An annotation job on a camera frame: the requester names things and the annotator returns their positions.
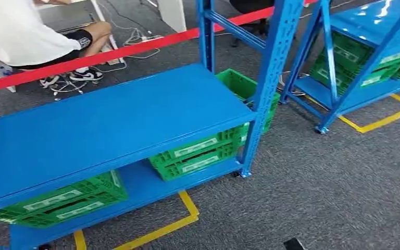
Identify white desk leg panel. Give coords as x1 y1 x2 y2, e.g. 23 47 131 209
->
157 0 187 33

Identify red barrier belt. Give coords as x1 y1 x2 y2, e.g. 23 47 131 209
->
0 0 318 94

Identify blue metal shelf rack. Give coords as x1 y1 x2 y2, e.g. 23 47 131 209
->
0 0 304 250
279 0 400 135

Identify black bracket with silver tip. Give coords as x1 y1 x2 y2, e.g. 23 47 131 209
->
283 238 308 250

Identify black office chair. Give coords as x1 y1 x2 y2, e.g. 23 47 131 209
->
229 0 277 47

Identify person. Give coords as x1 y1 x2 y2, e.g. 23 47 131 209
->
0 0 113 89

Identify white floor cables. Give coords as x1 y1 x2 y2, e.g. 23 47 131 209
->
93 0 163 73

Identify chrome stool base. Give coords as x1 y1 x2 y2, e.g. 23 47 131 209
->
49 74 89 97

